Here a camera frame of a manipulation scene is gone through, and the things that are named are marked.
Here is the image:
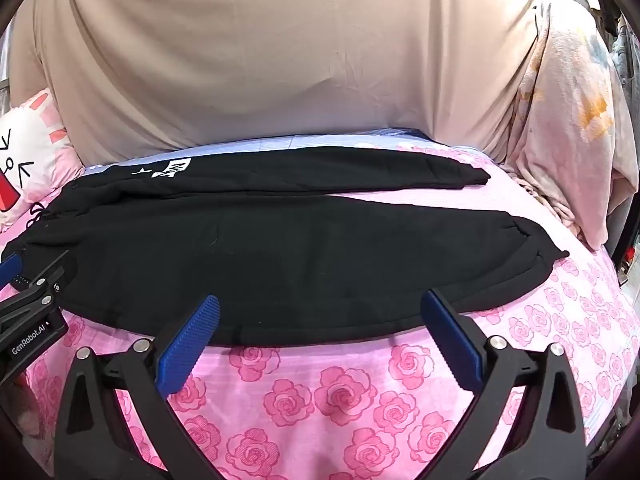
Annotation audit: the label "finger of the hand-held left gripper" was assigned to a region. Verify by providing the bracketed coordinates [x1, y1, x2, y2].
[0, 252, 25, 289]
[0, 249, 78, 328]

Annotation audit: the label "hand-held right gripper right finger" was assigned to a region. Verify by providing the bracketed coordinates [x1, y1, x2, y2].
[421, 289, 587, 480]

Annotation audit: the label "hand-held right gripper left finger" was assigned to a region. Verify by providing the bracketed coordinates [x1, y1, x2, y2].
[52, 294, 222, 480]

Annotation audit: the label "black pants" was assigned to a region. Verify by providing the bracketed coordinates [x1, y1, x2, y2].
[2, 145, 571, 348]

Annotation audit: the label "cartoon rabbit pillow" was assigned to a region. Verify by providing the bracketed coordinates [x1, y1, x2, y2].
[0, 87, 86, 233]

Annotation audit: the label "pink rose bed sheet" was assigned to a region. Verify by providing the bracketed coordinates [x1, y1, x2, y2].
[0, 135, 636, 480]

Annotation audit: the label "pale floral blanket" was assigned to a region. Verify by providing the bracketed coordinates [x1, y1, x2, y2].
[500, 2, 640, 251]

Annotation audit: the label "beige backdrop cloth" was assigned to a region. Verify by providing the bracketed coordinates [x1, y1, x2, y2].
[7, 0, 621, 171]

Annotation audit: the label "grey patterned hanging cloth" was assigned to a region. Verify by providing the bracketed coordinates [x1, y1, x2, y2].
[607, 12, 640, 91]

